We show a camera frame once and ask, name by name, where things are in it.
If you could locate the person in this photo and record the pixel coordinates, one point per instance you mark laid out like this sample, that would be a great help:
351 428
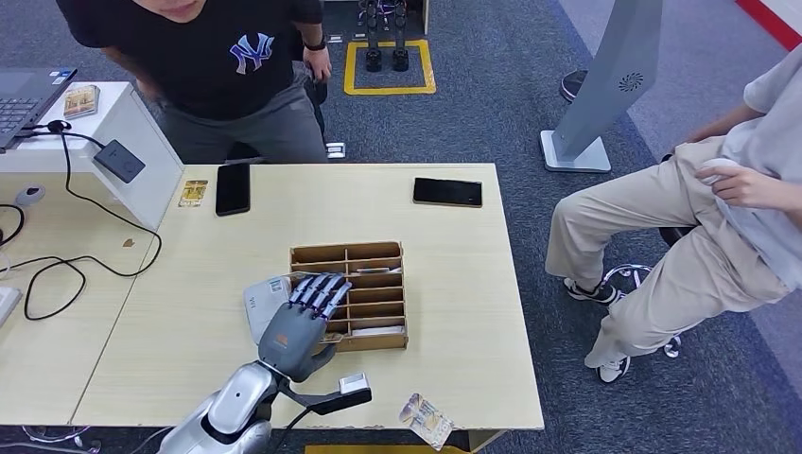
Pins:
207 75
658 250

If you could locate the grey computer mouse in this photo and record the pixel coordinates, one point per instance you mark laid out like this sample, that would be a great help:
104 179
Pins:
29 195

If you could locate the black robot leg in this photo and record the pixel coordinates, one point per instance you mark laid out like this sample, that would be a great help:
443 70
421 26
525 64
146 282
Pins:
374 59
401 59

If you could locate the white frame post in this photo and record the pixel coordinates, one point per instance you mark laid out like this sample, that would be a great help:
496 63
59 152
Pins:
426 15

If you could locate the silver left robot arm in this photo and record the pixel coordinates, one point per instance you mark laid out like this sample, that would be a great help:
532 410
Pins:
232 407

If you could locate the yellow floor tape square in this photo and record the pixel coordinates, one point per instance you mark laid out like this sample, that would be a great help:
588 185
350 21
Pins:
388 90

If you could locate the white flat device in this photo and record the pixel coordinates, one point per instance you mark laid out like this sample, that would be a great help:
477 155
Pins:
7 304

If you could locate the person's right forearm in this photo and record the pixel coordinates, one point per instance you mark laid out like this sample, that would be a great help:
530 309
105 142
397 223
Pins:
720 125

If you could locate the grey floor stand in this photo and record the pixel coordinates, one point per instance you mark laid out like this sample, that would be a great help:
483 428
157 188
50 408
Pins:
614 81

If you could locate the stack of printed cards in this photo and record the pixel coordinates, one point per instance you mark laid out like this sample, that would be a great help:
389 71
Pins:
81 101

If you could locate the grey laptop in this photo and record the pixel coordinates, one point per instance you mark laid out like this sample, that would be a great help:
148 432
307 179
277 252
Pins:
25 100

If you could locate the chrome stool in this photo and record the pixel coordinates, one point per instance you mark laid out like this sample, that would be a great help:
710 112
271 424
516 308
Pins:
673 237

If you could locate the brown cardboard card organizer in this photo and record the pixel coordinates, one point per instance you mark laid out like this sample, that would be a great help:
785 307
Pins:
376 344

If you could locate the small black card reader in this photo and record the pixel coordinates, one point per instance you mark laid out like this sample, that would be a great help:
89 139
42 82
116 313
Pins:
119 161

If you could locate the black wristwatch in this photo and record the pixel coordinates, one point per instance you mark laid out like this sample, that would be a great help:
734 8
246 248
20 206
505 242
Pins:
315 45

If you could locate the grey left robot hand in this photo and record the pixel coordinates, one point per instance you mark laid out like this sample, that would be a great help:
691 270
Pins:
294 338

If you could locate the white card reader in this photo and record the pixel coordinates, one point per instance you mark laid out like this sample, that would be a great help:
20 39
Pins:
263 307

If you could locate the black smartphone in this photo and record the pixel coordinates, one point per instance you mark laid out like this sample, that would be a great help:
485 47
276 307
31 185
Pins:
232 189
447 192

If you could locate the round white black controller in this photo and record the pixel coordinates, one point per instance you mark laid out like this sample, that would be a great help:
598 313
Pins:
714 164

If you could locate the pale printed card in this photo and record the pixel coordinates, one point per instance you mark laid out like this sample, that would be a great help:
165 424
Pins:
332 339

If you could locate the silver floor socket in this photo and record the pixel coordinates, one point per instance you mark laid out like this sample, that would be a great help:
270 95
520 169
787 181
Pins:
335 150

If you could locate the black round base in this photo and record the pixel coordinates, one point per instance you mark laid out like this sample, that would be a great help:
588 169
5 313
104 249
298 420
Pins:
571 84

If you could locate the person's left forearm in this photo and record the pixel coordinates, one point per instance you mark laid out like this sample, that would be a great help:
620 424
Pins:
310 32
780 203

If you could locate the white desk riser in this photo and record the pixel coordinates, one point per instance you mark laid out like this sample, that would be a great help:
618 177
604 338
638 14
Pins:
113 125

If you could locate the person's left hand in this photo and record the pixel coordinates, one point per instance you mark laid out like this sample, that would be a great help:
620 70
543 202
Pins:
321 66
736 188

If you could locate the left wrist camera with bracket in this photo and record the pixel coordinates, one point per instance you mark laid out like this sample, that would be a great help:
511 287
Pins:
352 385

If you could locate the pale wooden desk leg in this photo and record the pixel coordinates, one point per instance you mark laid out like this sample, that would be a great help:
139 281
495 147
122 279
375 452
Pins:
482 438

